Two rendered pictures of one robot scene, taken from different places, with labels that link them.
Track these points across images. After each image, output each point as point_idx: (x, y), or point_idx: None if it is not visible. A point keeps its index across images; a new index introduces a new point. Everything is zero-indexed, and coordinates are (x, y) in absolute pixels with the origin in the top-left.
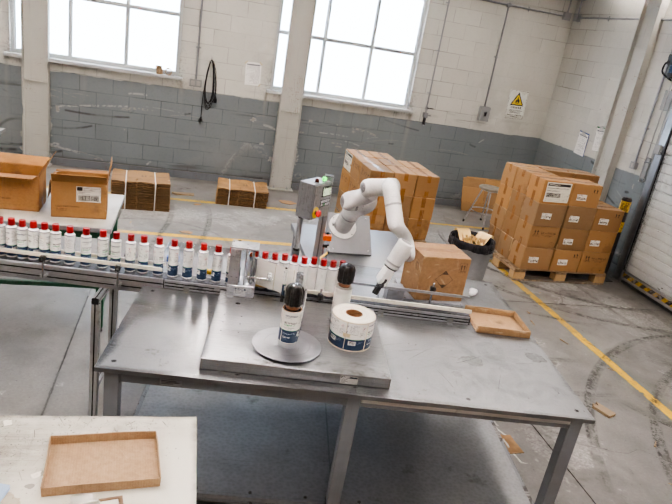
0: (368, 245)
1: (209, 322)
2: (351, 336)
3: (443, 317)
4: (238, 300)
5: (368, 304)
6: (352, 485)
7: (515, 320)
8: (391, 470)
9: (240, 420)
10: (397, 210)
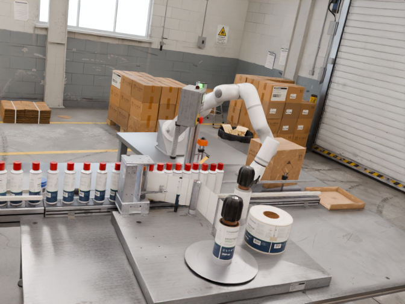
0: (196, 145)
1: (120, 250)
2: (278, 239)
3: (301, 201)
4: (137, 218)
5: None
6: None
7: (341, 193)
8: None
9: None
10: (261, 111)
